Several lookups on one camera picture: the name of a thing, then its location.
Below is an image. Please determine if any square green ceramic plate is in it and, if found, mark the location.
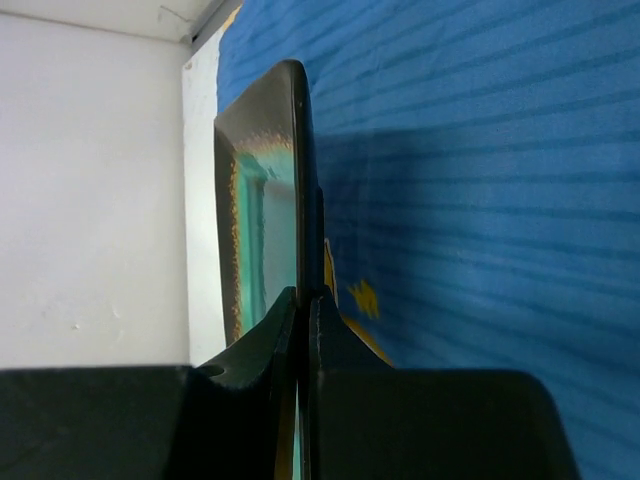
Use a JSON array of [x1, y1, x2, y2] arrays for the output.
[[212, 59, 324, 480]]

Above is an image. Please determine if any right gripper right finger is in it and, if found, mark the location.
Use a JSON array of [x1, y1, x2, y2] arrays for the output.
[[304, 290, 579, 479]]

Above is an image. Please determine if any blue Pikachu placemat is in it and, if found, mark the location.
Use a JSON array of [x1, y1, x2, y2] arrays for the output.
[[218, 1, 639, 479]]

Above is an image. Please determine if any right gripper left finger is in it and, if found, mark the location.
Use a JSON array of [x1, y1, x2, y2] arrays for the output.
[[198, 287, 297, 479]]

